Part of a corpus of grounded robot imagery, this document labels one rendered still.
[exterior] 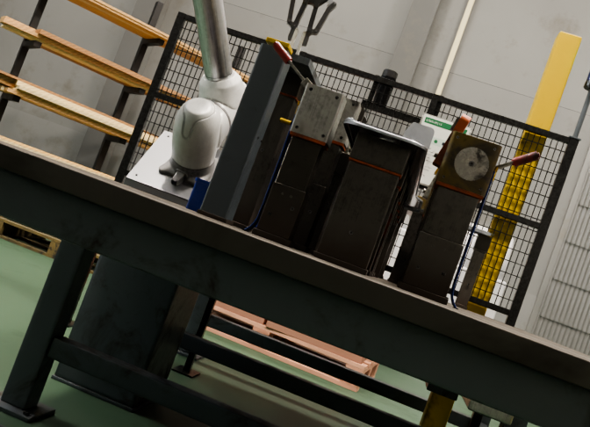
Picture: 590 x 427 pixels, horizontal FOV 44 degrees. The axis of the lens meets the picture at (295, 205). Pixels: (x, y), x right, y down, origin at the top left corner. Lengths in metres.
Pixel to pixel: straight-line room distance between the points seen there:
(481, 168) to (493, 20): 7.79
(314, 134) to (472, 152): 0.34
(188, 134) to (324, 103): 0.92
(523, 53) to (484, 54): 0.46
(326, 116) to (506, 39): 7.74
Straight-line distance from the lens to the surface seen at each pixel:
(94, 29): 10.17
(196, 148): 2.50
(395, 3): 9.40
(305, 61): 1.89
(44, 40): 7.52
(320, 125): 1.63
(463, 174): 1.60
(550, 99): 3.42
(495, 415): 1.73
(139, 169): 2.63
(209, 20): 2.52
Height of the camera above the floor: 0.71
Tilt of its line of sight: 3 degrees up
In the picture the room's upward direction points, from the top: 20 degrees clockwise
